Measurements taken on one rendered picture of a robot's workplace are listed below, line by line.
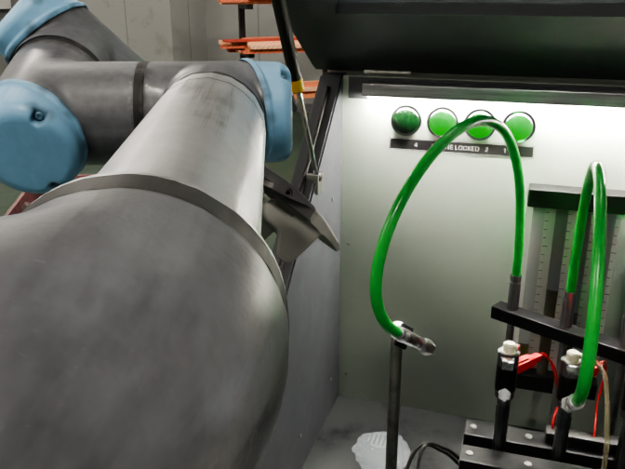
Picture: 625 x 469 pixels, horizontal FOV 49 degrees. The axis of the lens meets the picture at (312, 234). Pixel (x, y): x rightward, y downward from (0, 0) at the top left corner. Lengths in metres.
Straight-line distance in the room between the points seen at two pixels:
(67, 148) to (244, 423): 0.35
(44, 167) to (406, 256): 0.83
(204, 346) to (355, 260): 1.11
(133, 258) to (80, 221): 0.02
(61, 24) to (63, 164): 0.14
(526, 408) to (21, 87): 1.07
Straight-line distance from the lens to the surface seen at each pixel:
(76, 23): 0.60
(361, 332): 1.32
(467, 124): 0.88
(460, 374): 1.32
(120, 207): 0.18
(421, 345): 0.91
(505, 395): 0.97
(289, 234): 0.67
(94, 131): 0.50
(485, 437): 1.06
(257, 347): 0.17
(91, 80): 0.51
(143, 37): 9.64
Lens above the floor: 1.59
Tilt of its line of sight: 20 degrees down
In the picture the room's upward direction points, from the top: straight up
